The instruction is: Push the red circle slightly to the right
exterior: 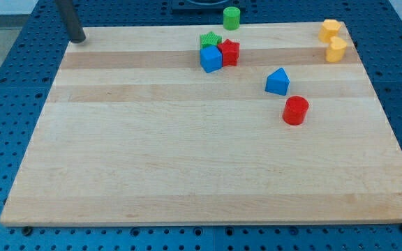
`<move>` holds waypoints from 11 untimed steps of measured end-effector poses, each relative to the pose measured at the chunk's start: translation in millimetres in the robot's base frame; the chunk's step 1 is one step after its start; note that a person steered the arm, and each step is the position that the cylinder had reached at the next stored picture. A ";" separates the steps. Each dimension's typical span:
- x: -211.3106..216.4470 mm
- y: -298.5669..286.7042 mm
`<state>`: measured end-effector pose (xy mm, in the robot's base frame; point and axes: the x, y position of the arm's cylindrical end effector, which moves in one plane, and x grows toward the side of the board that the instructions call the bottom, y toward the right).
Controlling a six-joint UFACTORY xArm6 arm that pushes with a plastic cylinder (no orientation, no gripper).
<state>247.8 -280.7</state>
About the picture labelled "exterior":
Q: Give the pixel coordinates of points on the blue cube block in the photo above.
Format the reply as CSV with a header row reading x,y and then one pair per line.
x,y
211,59

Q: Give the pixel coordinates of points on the green cylinder block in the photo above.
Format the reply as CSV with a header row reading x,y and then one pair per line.
x,y
231,18

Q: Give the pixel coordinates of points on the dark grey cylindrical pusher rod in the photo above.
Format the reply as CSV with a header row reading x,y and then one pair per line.
x,y
71,20

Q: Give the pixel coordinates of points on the green star block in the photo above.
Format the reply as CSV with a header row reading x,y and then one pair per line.
x,y
209,39

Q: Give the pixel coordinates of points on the yellow hexagon block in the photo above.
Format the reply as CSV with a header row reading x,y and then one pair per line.
x,y
328,29

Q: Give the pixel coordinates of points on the red star block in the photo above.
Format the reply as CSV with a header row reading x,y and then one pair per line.
x,y
230,52

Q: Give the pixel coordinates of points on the yellow heart block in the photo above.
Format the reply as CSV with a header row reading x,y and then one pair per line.
x,y
336,49

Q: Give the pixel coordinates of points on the red cylinder block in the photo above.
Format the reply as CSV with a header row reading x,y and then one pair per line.
x,y
295,110

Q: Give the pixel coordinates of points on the blue triangular prism block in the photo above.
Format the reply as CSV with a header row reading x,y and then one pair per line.
x,y
278,82

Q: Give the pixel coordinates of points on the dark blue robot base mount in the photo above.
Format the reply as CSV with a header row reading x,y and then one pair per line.
x,y
187,6

